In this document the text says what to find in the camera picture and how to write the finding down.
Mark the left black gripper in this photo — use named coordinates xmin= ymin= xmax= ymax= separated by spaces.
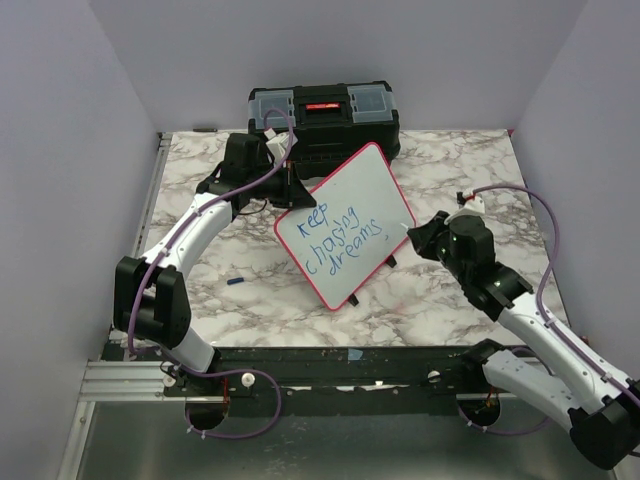
xmin=247 ymin=161 xmax=318 ymax=210

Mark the pink framed whiteboard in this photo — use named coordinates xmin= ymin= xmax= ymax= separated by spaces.
xmin=274 ymin=142 xmax=416 ymax=311

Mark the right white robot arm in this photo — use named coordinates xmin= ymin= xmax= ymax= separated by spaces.
xmin=407 ymin=211 xmax=639 ymax=470

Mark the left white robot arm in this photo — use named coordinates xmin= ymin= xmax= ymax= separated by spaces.
xmin=113 ymin=129 xmax=316 ymax=395

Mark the black plastic toolbox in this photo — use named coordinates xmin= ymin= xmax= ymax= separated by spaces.
xmin=248 ymin=81 xmax=401 ymax=180

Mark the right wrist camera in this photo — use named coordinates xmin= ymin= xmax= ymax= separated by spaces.
xmin=456 ymin=191 xmax=486 ymax=217

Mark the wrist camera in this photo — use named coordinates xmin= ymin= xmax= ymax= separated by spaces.
xmin=264 ymin=129 xmax=297 ymax=162
xmin=456 ymin=191 xmax=486 ymax=217

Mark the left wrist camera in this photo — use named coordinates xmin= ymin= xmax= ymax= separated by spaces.
xmin=264 ymin=129 xmax=297 ymax=162

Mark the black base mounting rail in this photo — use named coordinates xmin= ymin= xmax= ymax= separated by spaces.
xmin=163 ymin=341 xmax=512 ymax=424

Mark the aluminium frame rail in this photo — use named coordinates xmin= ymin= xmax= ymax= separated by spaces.
xmin=79 ymin=132 xmax=174 ymax=401

